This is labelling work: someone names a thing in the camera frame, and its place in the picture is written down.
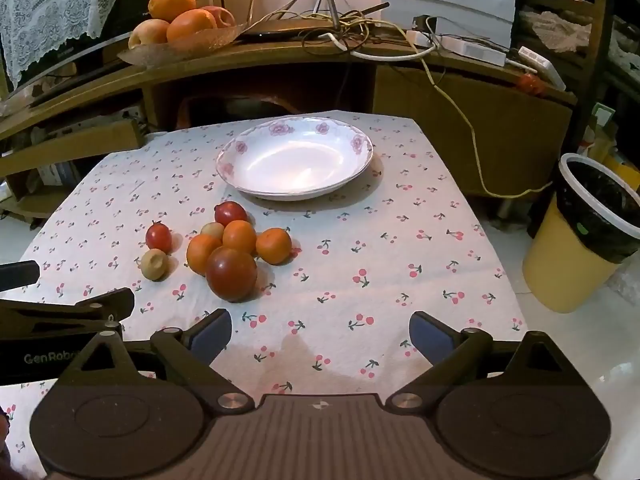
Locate black cable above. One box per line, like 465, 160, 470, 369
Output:
297, 15, 416, 57

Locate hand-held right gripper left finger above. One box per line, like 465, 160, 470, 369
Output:
60, 308, 256, 415

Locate small red apple back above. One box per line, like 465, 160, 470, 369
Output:
214, 201, 249, 227

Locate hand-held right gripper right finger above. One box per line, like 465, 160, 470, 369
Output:
382, 311, 583, 413

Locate tangle of cables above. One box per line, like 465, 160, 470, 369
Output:
257, 7, 553, 197

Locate thick white cable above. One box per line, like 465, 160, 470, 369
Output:
320, 32, 438, 62

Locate white labelled power strip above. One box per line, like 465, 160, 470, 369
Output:
517, 46, 564, 92

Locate cluttered storage shelf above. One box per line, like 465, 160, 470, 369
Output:
515, 0, 640, 116

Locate white floral plate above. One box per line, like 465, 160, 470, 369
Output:
216, 116, 375, 202

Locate stack of white boards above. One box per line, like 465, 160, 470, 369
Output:
382, 0, 522, 52

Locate small red object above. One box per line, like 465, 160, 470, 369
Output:
517, 74, 547, 97

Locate pale apple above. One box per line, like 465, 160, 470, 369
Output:
128, 19, 171, 50

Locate black router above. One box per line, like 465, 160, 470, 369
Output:
215, 0, 391, 43

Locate glass fruit bowl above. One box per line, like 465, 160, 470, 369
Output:
117, 22, 248, 67

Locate cherry print tablecloth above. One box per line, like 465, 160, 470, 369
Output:
0, 110, 531, 480

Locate large orange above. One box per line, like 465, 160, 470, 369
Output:
166, 9, 218, 45
148, 0, 197, 23

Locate small red tomato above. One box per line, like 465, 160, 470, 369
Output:
145, 220, 173, 254

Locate white rimmed pot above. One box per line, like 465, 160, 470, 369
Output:
522, 152, 640, 313

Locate white lace cloth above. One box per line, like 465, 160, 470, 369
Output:
0, 0, 126, 87

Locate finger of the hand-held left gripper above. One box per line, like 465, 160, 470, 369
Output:
0, 287, 136, 343
0, 260, 41, 292

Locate large dark red tomato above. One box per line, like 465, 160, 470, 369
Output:
206, 246, 258, 303

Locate beige knitted cloth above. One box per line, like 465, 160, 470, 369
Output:
520, 9, 592, 54

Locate wooden cabinet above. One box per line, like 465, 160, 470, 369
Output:
0, 10, 578, 221

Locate black trash bag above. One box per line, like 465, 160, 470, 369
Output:
555, 160, 640, 264

